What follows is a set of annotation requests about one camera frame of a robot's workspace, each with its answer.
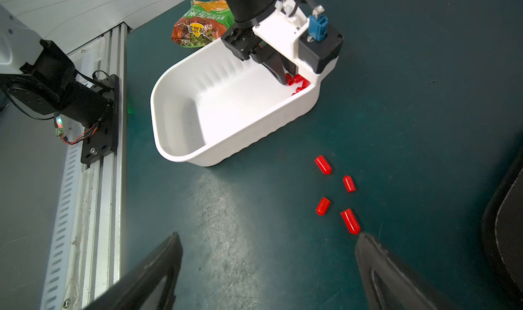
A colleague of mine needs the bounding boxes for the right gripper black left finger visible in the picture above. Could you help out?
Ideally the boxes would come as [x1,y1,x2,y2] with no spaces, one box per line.
[86,232,183,309]

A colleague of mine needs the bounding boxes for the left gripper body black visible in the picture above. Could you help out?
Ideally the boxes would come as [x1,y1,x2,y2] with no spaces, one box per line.
[221,24,266,62]

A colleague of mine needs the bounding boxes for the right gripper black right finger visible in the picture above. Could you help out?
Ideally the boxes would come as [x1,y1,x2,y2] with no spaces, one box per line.
[355,232,459,309]

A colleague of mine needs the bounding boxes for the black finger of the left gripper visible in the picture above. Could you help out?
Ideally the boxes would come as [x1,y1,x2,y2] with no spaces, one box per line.
[255,46,298,85]

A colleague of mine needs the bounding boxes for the red sleeve pile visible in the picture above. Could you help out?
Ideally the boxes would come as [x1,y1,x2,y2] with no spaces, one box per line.
[285,73,311,95]

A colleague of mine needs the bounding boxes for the white plastic storage box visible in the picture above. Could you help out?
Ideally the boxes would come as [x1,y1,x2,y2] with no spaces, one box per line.
[151,40,336,167]

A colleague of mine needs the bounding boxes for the red protection sleeve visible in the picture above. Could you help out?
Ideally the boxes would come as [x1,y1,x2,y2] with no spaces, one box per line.
[315,155,332,175]
[340,209,361,235]
[343,175,356,193]
[316,198,331,216]

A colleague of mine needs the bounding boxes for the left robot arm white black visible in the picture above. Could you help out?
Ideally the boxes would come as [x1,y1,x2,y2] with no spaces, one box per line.
[1,0,280,131]

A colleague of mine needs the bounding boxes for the green snack packet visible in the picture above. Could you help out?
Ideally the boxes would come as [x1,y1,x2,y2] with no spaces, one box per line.
[171,0,235,48]

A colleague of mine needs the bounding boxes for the metal scroll hook stand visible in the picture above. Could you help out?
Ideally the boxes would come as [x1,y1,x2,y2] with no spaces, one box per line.
[481,152,522,305]

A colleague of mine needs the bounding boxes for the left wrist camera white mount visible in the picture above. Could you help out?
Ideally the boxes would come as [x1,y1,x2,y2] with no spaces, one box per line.
[253,0,344,85]

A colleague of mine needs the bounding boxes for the aluminium front rail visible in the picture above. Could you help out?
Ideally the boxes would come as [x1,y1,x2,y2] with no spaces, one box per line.
[39,22,129,309]

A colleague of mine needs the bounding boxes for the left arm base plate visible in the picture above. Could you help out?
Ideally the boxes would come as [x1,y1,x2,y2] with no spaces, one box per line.
[80,70,120,165]

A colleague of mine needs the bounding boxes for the left controller board with wires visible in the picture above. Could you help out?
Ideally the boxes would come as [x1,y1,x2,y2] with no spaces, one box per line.
[53,113,99,146]

